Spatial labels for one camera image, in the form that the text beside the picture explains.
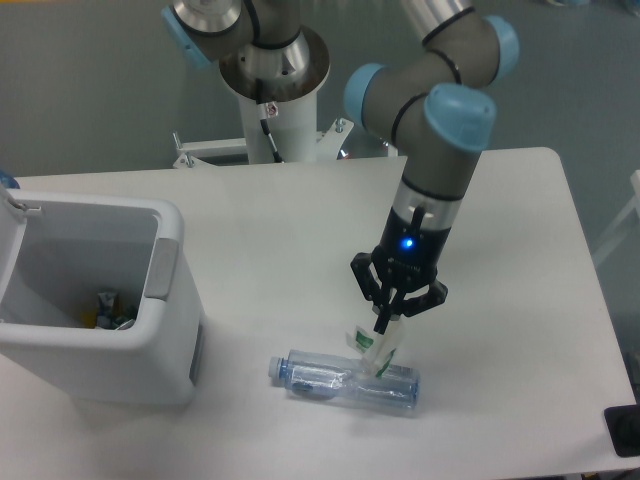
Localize clear plastic water bottle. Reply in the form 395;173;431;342
268;350;420;409

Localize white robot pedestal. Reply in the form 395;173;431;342
173;26;355;168

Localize black cable on pedestal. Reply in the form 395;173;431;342
253;77;286;165

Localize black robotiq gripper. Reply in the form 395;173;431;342
350;204;450;334

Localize black device at table edge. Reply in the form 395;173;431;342
604;404;639;458

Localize blue object at left edge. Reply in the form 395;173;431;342
0;170;20;189

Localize white trash can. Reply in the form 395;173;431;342
1;189;203;405

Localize white frame at right edge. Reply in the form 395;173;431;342
592;170;639;268

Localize white green wrapper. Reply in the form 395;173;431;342
345;317;405;378

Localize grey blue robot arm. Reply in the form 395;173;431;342
161;1;519;334

